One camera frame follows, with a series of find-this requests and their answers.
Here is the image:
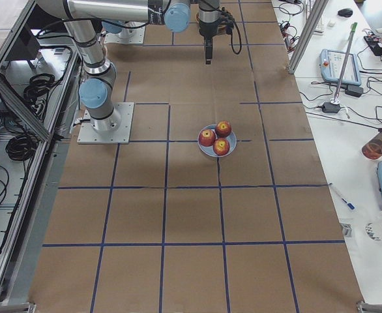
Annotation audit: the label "red apple on plate back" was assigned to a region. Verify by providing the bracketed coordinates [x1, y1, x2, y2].
[214, 121, 232, 138]

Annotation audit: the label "red apple on plate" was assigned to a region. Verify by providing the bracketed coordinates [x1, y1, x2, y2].
[214, 121, 232, 138]
[213, 138, 230, 156]
[198, 128, 216, 147]

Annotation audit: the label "red apple on plate left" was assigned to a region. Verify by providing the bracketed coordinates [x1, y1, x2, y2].
[198, 128, 216, 147]

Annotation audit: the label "red apple on plate front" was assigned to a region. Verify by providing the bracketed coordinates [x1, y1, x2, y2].
[213, 138, 230, 156]

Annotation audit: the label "light blue plate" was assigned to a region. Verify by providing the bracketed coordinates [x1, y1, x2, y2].
[198, 125, 237, 157]

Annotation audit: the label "blue teach pendant upper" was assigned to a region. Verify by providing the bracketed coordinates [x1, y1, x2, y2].
[319, 49, 362, 86]

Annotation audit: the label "black power adapter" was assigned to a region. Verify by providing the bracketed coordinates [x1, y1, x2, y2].
[321, 102, 340, 114]

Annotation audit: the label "silver rod with green tip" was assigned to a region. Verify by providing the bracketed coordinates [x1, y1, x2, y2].
[331, 22, 358, 106]

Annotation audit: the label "black computer mouse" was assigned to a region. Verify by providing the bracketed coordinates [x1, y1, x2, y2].
[337, 8, 353, 18]

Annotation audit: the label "amber glass bottle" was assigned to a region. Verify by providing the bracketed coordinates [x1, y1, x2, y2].
[361, 123, 382, 160]

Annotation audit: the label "blue white pen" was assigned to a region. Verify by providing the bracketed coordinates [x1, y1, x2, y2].
[329, 183, 355, 210]

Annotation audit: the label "aluminium frame post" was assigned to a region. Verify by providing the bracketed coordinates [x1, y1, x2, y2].
[287, 0, 329, 74]

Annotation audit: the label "coiled black cables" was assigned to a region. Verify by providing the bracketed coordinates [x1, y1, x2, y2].
[5, 132, 38, 162]

